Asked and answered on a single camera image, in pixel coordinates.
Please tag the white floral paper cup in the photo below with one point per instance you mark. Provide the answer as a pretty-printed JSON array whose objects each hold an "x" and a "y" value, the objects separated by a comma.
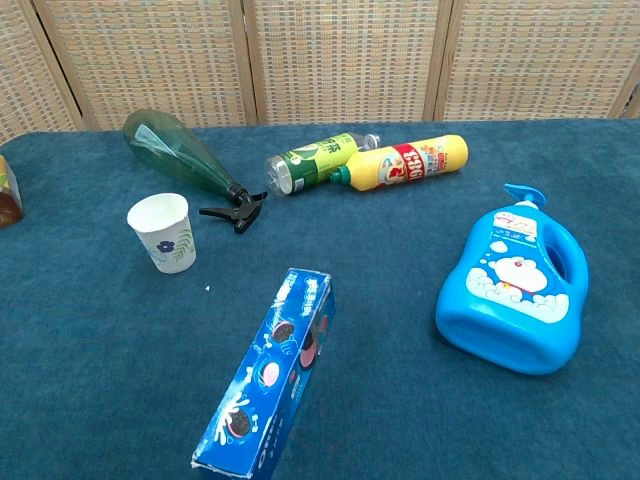
[{"x": 161, "y": 231}]

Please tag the blue table cloth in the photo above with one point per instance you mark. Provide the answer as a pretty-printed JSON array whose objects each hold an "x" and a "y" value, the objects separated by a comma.
[{"x": 380, "y": 250}]

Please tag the green label clear bottle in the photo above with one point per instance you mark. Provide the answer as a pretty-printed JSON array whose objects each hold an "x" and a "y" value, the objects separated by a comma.
[{"x": 310, "y": 161}]

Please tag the yellow dish soap bottle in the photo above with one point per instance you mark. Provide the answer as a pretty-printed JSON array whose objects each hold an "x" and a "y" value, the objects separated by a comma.
[{"x": 410, "y": 162}]

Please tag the blue cookie box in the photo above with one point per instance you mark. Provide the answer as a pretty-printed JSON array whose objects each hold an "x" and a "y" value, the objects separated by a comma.
[{"x": 280, "y": 370}]

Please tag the green spray bottle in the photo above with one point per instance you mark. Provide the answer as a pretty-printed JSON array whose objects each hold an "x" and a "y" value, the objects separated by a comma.
[{"x": 175, "y": 152}]

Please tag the woven folding screen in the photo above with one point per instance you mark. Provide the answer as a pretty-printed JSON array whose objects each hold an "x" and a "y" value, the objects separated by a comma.
[{"x": 320, "y": 55}]

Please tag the blue cartoon detergent jug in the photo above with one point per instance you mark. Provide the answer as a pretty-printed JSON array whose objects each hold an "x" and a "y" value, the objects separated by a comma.
[{"x": 515, "y": 295}]

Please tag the brown patterned box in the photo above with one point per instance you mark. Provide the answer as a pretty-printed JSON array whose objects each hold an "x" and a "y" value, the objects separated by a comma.
[{"x": 7, "y": 197}]

